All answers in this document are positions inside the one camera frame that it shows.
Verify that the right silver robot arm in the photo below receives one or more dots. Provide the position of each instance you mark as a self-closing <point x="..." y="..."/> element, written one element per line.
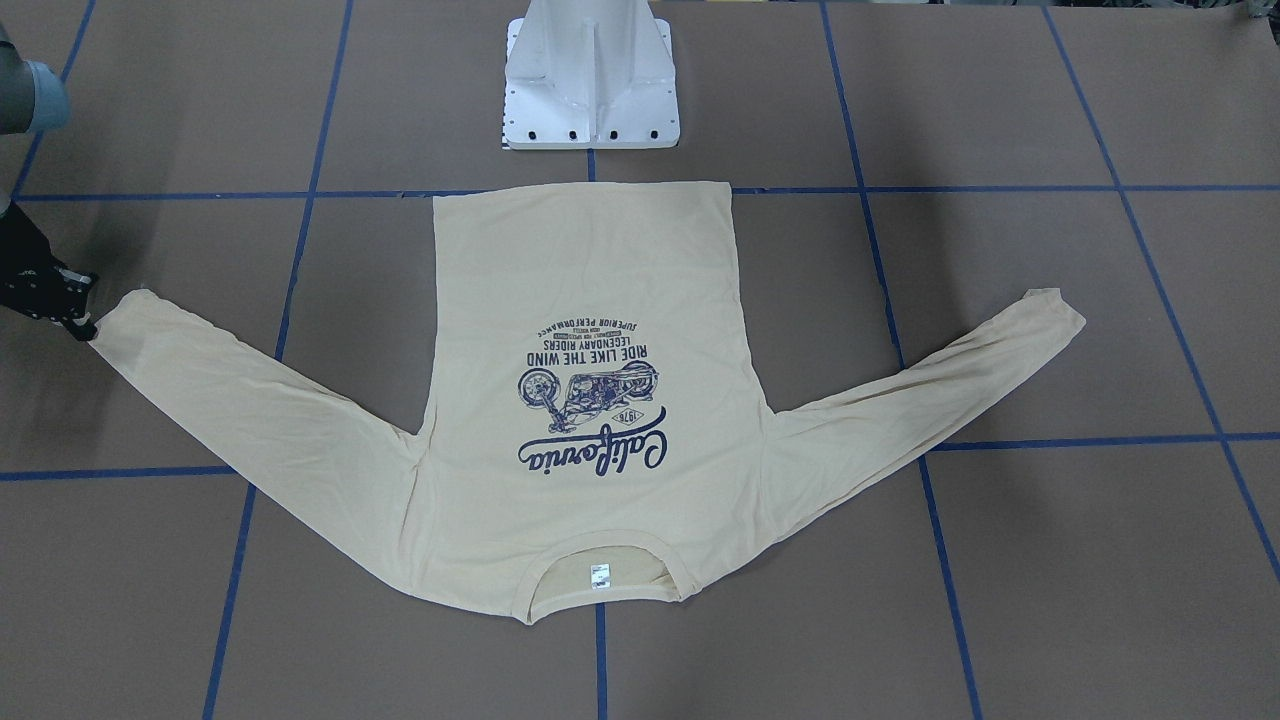
<point x="33" y="99"/>

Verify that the cream long sleeve shirt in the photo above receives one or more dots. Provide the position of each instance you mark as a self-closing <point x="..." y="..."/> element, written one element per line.
<point x="595" y="430"/>

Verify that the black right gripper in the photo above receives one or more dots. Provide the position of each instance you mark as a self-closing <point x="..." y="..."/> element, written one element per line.
<point x="22" y="262"/>

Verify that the white pedestal column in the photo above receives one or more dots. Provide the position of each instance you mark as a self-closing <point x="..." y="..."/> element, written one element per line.
<point x="586" y="75"/>

